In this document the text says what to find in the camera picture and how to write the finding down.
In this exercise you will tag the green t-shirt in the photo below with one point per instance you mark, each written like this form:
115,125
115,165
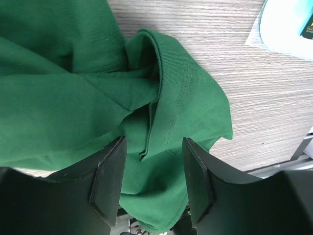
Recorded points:
70,83

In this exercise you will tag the dark book under stack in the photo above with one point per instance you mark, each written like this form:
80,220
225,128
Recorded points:
307,31

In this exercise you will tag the aluminium rail right side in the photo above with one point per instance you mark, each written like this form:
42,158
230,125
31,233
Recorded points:
302,159

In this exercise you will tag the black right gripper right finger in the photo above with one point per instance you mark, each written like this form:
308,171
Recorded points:
226,201

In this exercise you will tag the teal plastic mat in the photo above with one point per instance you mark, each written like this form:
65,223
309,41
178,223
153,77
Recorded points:
281,24

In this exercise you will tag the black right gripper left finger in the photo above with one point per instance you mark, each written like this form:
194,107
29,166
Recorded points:
81,199

